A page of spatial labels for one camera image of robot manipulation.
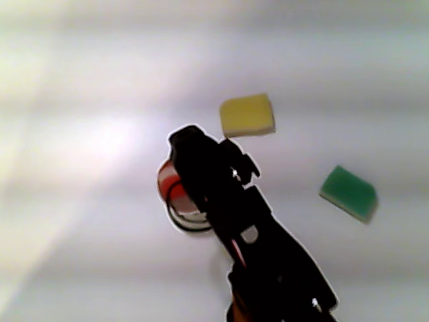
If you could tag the red sponge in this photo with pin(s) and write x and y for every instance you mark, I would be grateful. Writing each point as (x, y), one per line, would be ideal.
(169, 181)

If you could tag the white cup with green tape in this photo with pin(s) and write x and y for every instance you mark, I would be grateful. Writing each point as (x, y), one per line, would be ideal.
(184, 206)

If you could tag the yellow sponge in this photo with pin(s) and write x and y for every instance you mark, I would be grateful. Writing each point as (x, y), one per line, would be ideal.
(248, 115)

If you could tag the green sponge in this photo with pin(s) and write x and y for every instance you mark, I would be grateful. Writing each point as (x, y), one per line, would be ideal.
(348, 192)

